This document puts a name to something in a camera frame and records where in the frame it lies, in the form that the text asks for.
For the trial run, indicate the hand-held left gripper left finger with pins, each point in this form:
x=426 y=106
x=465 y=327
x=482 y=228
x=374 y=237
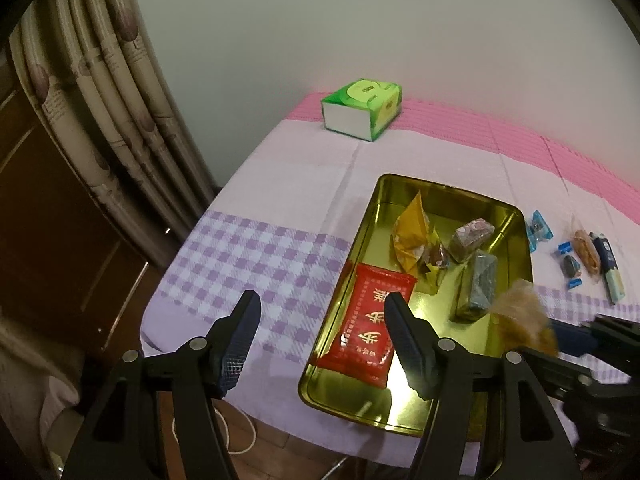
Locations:
x=240 y=352

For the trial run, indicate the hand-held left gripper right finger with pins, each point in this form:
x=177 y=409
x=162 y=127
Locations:
x=411 y=355

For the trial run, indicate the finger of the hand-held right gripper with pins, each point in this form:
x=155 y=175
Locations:
x=572 y=337
x=560 y=372

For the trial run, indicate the clear gold-print pastry packet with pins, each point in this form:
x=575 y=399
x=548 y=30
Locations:
x=525 y=315

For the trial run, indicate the red snack packet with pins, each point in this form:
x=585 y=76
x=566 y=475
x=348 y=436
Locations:
x=367 y=325

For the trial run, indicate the blue candy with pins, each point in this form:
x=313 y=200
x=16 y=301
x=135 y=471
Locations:
x=570 y=266
x=539 y=229

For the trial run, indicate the blue cracker packet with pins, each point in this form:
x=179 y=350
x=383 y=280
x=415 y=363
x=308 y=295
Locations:
x=607 y=267

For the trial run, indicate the clear fried snack packet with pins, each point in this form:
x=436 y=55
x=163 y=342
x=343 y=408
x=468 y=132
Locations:
x=586 y=250

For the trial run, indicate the small yellow-ended candy packet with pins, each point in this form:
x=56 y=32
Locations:
x=436 y=262

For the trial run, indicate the grey snack packet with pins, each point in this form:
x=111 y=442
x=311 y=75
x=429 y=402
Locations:
x=477 y=285

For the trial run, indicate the yellow snack packet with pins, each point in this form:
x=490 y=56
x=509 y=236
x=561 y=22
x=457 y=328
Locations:
x=412 y=237

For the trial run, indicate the pink-grey cake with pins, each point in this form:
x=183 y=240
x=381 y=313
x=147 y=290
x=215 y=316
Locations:
x=472 y=237

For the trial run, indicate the gold rectangular tin box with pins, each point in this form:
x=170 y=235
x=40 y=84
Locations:
x=450 y=200

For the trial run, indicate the pale pink cloth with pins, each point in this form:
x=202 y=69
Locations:
x=35 y=385

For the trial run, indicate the brown wooden cabinet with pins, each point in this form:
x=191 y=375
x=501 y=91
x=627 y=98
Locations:
x=55 y=235

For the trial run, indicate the green tissue box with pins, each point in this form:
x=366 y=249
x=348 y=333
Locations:
x=362 y=107

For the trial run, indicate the beige patterned curtain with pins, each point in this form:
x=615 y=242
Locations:
x=115 y=110

